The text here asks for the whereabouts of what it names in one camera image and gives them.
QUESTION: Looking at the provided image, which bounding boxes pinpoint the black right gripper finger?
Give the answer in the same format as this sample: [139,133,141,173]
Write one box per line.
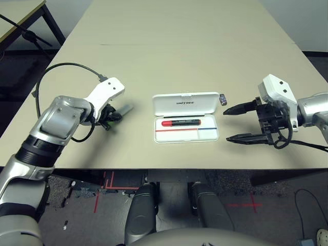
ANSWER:
[225,133,269,146]
[222,101,258,115]

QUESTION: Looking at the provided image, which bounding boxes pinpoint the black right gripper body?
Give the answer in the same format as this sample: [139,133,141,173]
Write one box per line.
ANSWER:
[255,96,289,147]

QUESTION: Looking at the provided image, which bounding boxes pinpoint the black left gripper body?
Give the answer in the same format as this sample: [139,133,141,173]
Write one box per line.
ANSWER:
[96,107,111,129]

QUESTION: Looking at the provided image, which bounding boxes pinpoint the green eraser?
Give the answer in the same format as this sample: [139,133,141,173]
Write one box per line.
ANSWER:
[106,104,134,129]

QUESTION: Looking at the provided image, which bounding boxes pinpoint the white plastic pencil case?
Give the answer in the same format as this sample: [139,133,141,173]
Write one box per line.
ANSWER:
[152,91,221,144]

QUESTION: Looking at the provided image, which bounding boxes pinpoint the red black marker pen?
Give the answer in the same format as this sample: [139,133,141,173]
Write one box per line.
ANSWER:
[161,118,202,128]

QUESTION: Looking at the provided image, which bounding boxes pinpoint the red floor tape lines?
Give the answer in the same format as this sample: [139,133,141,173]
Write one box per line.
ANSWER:
[93,171,140,213]

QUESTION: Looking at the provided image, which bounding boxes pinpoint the red floor tape cross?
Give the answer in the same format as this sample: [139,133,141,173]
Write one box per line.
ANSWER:
[228,193,263,213]

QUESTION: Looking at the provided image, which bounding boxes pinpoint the grey right robot leg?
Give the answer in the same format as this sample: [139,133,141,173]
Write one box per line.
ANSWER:
[189,181,235,233]

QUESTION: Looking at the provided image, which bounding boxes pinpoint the grey robot leg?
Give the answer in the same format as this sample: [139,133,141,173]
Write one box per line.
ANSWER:
[125,181,158,244]
[189,181,235,233]

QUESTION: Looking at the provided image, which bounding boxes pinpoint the grey left robot leg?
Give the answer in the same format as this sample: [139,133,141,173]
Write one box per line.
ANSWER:
[125,181,158,244]

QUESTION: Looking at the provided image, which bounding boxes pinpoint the grey robot torso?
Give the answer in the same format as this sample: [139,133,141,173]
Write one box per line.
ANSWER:
[128,228,277,246]

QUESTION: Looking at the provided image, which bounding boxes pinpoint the black tripod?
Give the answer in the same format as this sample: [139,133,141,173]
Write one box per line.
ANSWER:
[0,14,53,59]

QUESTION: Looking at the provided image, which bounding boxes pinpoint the white bystander shoe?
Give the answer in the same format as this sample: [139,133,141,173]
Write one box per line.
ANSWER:
[316,228,328,246]

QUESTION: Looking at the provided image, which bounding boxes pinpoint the side table with black legs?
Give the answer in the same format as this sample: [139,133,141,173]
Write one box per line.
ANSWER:
[0,0,66,52]

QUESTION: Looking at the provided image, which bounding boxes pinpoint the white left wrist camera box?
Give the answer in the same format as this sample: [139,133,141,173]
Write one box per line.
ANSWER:
[86,76,126,121]

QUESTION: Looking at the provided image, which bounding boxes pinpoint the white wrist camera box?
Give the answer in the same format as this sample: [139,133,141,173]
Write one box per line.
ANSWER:
[257,74,299,133]
[86,76,126,121]

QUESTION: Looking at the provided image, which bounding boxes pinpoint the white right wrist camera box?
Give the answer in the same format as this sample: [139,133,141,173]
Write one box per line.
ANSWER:
[257,74,299,133]

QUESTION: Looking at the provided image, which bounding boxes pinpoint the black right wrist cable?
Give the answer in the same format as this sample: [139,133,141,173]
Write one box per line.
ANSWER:
[273,125,328,152]

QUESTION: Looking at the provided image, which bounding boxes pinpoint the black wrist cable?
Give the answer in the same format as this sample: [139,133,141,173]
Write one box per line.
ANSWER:
[273,125,328,152]
[32,63,108,143]

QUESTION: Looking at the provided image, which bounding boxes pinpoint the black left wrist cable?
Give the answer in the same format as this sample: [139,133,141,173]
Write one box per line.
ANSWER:
[32,63,108,143]

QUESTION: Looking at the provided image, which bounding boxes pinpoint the thin black floor cable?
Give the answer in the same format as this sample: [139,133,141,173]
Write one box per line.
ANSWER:
[294,189,326,239]

